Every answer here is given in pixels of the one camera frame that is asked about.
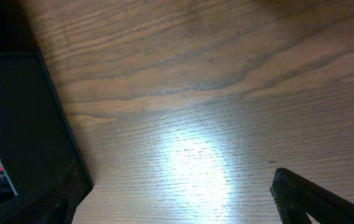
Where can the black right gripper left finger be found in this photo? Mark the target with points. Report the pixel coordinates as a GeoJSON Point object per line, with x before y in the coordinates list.
{"type": "Point", "coordinates": [57, 204]}

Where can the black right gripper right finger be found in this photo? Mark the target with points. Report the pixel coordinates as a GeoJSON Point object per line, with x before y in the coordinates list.
{"type": "Point", "coordinates": [298, 199]}

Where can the dark green open box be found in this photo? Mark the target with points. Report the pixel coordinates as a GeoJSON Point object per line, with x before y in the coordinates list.
{"type": "Point", "coordinates": [36, 141]}

